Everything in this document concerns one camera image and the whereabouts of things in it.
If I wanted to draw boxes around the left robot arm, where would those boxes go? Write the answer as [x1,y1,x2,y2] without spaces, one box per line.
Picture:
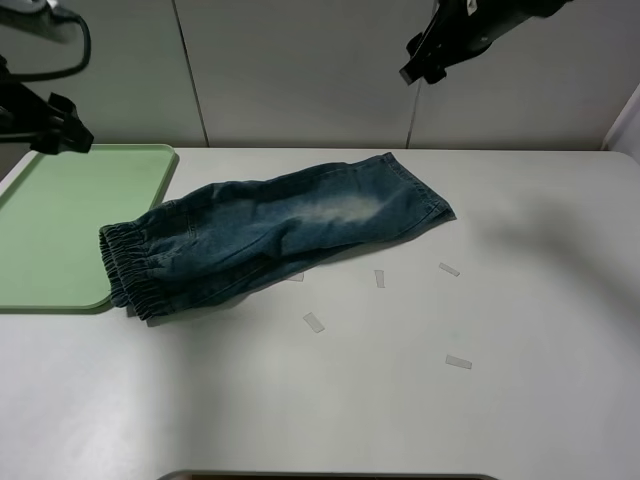
[1,1,94,155]

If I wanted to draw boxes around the clear tape strip far right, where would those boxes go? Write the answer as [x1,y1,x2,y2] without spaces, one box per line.
[439,263,460,277]

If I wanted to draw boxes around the children's blue denim shorts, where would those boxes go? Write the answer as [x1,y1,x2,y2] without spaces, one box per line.
[99,153,455,320]

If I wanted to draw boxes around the clear tape strip under shorts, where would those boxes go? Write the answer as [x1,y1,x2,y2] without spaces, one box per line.
[288,272,304,282]

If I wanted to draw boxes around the clear tape strip near right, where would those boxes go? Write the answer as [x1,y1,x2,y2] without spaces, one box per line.
[445,355,472,370]

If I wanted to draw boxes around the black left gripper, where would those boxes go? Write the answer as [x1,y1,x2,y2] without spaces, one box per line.
[1,83,94,154]

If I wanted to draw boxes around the light green plastic tray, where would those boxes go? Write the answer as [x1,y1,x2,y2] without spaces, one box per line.
[1,144,178,312]

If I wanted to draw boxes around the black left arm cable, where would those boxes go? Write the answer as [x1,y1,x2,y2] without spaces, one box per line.
[0,0,92,84]

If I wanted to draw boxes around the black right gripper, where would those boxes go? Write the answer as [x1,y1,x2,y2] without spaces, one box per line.
[399,1,505,83]

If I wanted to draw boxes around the clear tape strip centre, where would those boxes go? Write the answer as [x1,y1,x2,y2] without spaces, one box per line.
[374,270,386,289]

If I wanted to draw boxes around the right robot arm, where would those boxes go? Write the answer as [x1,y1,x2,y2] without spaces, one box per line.
[400,0,567,85]

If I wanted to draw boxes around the clear tape strip near left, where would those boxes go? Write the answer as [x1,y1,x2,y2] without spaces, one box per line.
[303,312,325,333]

